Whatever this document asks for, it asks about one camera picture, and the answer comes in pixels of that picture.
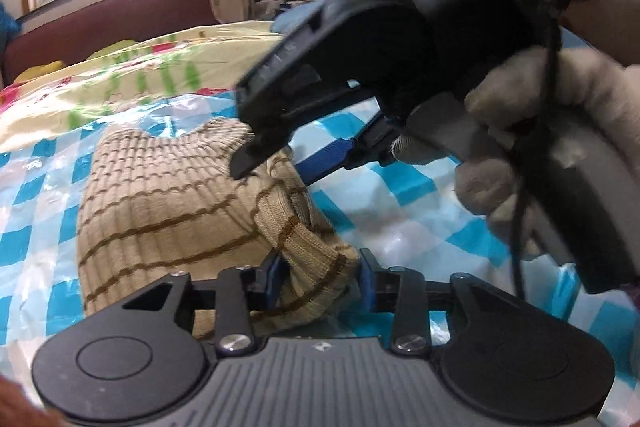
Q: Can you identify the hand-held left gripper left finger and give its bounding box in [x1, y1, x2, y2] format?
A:
[122, 252, 286, 355]

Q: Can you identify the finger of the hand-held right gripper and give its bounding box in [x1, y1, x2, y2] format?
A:
[231, 38, 351, 180]
[297, 117, 401, 185]

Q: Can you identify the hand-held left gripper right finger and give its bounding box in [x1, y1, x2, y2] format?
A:
[359, 248, 526, 355]

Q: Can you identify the beige striped knit sweater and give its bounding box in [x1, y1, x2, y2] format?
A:
[76, 117, 362, 340]

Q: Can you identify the person's right hand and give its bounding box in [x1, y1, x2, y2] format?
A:
[392, 47, 640, 258]

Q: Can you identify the blue checked plastic sheet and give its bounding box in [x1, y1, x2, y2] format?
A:
[0, 94, 640, 388]

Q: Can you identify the blue cloth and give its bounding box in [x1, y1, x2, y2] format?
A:
[272, 2, 322, 32]

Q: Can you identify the floral quilt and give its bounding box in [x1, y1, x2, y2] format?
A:
[0, 19, 301, 152]

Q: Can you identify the dark red headboard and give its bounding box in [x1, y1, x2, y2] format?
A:
[2, 0, 221, 82]

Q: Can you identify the blue plastic bag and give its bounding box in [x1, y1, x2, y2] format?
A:
[0, 2, 21, 38]

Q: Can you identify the black cable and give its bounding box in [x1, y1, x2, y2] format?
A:
[495, 0, 563, 300]

